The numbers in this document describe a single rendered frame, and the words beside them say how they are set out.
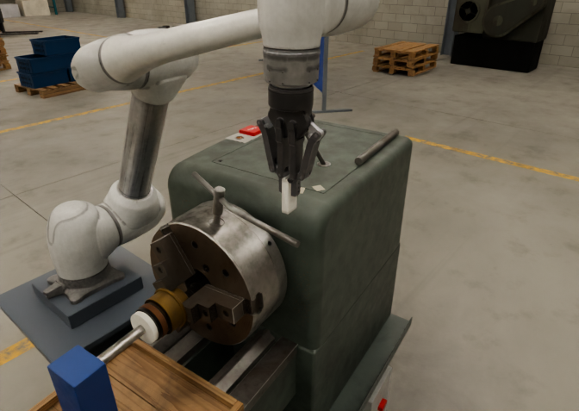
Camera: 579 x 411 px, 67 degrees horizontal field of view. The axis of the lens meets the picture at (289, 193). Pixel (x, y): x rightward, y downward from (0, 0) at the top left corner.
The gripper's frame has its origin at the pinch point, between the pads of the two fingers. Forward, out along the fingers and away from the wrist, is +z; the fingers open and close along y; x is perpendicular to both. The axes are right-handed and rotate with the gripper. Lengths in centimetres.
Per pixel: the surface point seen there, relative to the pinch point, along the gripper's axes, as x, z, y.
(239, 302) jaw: -8.0, 23.4, -6.6
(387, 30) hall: 1065, 101, -398
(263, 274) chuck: -1.2, 20.1, -5.5
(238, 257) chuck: -4.7, 15.1, -9.1
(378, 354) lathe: 47, 80, 7
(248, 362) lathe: -1.6, 48.8, -10.2
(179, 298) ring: -13.4, 24.0, -18.1
